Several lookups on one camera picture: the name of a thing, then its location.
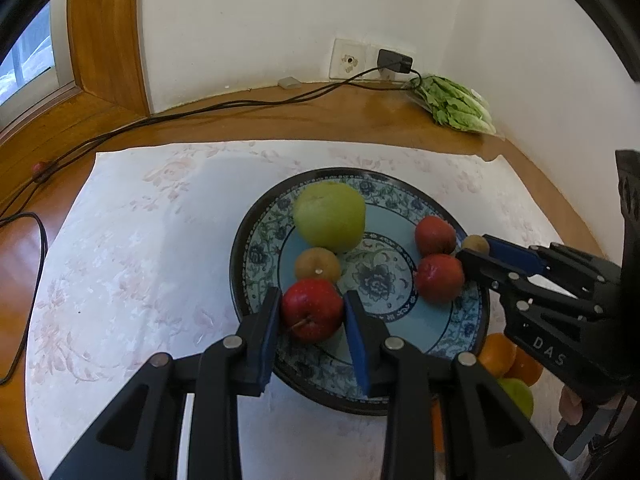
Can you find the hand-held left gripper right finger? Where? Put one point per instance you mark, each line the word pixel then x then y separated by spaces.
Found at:
pixel 357 350

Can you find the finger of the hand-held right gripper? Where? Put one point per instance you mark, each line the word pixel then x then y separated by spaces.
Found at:
pixel 515 256
pixel 487 272

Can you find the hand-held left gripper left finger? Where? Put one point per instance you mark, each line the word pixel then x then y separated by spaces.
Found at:
pixel 270 345

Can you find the small brown kiwi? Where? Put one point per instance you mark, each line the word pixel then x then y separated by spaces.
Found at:
pixel 317 264
pixel 475 242

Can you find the small tangerine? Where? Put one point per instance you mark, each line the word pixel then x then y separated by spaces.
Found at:
pixel 529 369

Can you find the small red apple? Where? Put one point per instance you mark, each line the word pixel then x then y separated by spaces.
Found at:
pixel 439 279
pixel 435 235

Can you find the large red apple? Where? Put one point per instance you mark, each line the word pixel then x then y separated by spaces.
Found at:
pixel 312 310

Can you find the round green apple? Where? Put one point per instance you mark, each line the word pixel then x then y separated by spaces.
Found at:
pixel 517 397

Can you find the blue patterned ceramic plate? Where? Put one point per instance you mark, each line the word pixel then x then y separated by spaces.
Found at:
pixel 425 320

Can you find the yellowish orange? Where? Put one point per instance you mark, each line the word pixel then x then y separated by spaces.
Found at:
pixel 496 355

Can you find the large yellow-green apple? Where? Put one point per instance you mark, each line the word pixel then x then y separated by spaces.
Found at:
pixel 330 217

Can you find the person's right hand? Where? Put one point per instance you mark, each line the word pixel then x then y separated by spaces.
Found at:
pixel 571 406

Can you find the white floral tablecloth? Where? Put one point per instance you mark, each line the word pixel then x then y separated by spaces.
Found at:
pixel 140 260

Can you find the bagged green lettuce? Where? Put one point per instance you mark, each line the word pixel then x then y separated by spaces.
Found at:
pixel 452 105

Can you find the black charger plug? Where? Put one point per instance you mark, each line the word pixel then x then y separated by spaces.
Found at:
pixel 395 61

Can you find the window glass pane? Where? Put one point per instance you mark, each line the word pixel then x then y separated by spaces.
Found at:
pixel 30 55

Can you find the white round-hole wall socket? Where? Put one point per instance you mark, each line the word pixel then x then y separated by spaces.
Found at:
pixel 350 60

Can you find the small white wall block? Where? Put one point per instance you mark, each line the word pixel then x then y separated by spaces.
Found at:
pixel 288 82

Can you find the wooden window frame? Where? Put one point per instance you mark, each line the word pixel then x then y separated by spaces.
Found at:
pixel 105 35

